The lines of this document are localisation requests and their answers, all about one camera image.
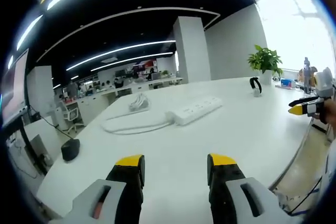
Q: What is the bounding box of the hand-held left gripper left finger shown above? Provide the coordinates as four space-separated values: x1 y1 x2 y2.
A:
56 154 146 224

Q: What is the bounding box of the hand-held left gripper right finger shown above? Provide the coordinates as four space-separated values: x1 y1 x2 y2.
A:
206 153 284 224

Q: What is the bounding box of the white power strip cable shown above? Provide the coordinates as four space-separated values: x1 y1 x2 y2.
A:
101 111 176 135

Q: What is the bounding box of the white charger with cable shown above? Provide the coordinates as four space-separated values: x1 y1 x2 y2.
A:
128 93 153 112

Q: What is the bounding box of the white power strip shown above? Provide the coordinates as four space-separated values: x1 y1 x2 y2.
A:
172 95 223 126

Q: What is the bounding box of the white desk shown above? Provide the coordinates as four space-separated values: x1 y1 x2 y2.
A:
36 76 320 217

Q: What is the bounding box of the person's right hand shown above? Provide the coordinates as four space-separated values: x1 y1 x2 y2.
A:
313 98 336 125

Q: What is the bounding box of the blue box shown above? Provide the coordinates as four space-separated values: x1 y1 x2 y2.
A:
280 78 296 88

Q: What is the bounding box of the black headband on white stand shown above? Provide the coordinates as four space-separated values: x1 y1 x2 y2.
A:
248 76 264 98

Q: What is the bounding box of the green potted plant white pot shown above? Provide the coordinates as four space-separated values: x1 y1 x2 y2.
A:
247 45 284 85

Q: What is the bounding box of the black rounded pouch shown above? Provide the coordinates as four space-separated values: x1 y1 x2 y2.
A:
60 137 81 161

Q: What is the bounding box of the white side cabinet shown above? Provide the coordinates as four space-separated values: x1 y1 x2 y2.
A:
23 120 62 176

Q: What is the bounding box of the white office chair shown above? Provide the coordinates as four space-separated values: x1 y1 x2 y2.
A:
59 100 84 134

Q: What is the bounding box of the white office counter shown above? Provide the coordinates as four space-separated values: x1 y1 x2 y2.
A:
76 76 184 120

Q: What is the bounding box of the large display screen on stand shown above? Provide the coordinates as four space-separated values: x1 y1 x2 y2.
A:
1 48 30 156

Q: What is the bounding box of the black cable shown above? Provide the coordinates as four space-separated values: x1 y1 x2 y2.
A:
279 175 324 216

